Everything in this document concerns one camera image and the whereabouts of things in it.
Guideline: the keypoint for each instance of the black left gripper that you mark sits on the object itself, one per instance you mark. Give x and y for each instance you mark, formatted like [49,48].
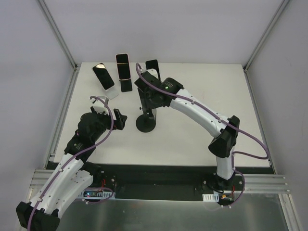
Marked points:
[115,119]

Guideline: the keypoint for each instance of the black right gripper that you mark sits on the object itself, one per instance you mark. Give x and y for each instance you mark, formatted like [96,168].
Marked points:
[146,96]

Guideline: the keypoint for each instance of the black round-base clamp stand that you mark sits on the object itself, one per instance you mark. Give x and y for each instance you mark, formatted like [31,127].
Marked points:
[147,121]

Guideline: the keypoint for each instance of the phone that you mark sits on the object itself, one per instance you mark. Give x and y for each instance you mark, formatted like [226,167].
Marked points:
[123,67]
[153,64]
[103,76]

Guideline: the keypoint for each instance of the black phone edge-on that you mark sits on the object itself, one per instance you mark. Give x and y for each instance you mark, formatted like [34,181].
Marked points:
[144,106]

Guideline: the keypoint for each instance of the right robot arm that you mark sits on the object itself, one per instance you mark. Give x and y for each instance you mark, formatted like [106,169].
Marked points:
[224,131]

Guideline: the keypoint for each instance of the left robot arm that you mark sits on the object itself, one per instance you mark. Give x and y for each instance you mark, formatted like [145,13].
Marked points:
[73,174]

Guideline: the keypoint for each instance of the white phone stand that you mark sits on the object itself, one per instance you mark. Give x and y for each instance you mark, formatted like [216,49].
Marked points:
[111,93]

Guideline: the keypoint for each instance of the black folding phone stand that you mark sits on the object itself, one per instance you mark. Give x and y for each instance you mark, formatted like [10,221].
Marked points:
[126,85]

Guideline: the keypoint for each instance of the phone in pink case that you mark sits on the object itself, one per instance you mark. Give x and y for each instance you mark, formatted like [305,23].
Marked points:
[123,67]

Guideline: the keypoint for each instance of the phone in white case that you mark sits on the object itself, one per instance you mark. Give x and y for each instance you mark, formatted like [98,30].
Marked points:
[103,76]

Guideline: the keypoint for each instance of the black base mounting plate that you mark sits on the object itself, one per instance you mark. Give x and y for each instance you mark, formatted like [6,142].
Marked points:
[173,183]

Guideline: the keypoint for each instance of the left controller board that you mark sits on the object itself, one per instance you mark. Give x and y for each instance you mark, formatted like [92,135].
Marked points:
[97,194]

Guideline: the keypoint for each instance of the controller board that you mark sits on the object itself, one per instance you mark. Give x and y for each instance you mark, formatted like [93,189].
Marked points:
[97,194]
[217,197]

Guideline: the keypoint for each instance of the right controller board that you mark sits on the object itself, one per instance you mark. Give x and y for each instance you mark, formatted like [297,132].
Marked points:
[217,197]

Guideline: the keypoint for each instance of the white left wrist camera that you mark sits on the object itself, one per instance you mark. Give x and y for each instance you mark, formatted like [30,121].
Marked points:
[98,106]

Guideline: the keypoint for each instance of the aluminium frame post left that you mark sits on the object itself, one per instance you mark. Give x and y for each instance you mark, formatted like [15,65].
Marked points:
[57,33]

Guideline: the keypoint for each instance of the aluminium frame post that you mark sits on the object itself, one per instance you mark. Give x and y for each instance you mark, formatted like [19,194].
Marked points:
[57,33]
[267,32]

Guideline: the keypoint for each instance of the aluminium front rail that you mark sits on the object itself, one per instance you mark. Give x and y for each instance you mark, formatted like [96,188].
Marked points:
[264,184]

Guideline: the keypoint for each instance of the aluminium frame post right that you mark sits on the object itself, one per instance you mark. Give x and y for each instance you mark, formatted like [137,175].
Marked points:
[267,32]

